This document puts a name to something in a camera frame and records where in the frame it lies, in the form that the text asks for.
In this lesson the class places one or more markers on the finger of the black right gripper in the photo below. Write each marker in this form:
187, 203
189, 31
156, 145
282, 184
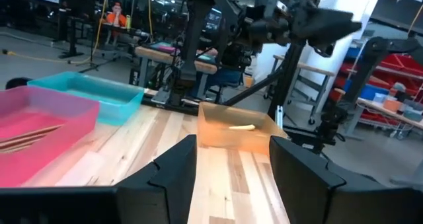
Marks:
324, 50
327, 25

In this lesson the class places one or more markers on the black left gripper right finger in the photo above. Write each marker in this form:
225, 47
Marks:
307, 184

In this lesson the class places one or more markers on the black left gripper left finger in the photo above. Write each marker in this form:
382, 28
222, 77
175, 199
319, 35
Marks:
158, 191

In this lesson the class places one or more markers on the wooden chopstick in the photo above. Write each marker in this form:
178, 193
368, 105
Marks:
13, 147
39, 131

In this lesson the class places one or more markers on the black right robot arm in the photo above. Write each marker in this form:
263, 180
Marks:
195, 35

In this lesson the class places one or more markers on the background black robot arm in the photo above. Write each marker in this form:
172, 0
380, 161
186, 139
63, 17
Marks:
363, 68

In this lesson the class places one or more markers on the wooden side table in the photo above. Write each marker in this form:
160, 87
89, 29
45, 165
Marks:
317, 68

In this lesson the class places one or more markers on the white pillar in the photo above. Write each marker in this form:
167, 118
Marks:
367, 2

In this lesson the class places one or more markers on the black controller box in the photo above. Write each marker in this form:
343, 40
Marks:
304, 136

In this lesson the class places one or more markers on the person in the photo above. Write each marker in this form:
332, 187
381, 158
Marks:
117, 19
228, 77

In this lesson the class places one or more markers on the orange plastic bin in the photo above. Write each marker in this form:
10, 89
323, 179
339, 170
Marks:
218, 138

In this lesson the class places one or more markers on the shelf with red bins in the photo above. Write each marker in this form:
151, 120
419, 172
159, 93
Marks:
403, 65

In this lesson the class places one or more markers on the teal plastic bin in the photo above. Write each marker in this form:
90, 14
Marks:
115, 111

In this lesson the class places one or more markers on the pink plastic bin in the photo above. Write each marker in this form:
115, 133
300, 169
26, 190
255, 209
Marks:
76, 118

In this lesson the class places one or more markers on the wooden workbench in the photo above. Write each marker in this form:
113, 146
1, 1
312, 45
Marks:
155, 53

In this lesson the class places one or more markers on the green bottle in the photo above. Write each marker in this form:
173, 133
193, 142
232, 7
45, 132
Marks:
128, 22

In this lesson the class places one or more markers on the black aluminium table frame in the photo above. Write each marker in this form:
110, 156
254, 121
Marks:
287, 78

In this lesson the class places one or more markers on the silver metal bracket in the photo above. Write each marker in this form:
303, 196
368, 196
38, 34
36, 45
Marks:
280, 116

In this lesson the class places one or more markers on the black desk pedestal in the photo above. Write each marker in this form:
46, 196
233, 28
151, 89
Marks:
72, 35

